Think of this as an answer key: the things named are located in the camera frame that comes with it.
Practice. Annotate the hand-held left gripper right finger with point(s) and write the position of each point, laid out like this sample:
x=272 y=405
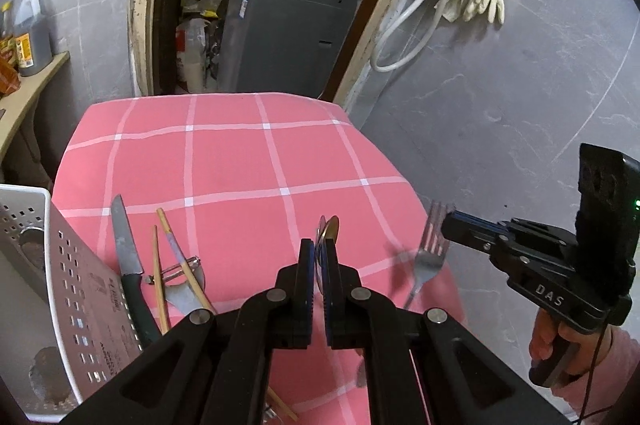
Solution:
x=327 y=300

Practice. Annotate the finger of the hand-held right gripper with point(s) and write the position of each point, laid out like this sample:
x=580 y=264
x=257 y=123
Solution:
x=475 y=221
x=470 y=235

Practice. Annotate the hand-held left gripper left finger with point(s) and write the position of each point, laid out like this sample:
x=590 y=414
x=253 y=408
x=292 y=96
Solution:
x=311 y=300

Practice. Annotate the metal fork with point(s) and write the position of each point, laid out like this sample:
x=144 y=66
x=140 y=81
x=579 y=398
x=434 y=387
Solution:
x=425 y=265

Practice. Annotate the metal spoon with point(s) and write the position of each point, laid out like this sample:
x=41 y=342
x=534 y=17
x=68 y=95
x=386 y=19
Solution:
x=320 y=230
x=333 y=232

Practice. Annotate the metal peeler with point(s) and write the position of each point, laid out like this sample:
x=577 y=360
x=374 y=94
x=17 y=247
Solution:
x=182 y=297

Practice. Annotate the white perforated utensil holder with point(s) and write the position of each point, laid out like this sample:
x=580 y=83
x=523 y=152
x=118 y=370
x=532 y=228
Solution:
x=75 y=295

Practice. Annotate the person's right forearm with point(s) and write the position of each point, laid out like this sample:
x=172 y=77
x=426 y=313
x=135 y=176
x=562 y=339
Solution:
x=620 y=370

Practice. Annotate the person's right hand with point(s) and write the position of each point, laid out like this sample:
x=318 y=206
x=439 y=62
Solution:
x=585 y=350

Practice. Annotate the pink checked tablecloth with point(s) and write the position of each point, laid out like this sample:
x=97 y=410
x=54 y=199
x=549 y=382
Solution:
x=225 y=155

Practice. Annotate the grey appliance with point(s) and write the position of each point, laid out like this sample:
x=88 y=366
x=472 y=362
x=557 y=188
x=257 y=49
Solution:
x=285 y=35

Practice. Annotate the white plastic bag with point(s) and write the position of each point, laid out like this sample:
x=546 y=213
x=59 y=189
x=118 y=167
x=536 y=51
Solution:
x=192 y=50

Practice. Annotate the beige kitchen counter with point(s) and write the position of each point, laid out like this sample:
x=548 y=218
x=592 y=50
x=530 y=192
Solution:
x=25 y=105

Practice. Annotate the orange packet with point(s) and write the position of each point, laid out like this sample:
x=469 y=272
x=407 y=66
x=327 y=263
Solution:
x=7 y=75

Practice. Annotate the large oil jug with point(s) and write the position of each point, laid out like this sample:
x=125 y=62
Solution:
x=32 y=35

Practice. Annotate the worn door frame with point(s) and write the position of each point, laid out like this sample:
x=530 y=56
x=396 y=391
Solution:
x=142 y=5

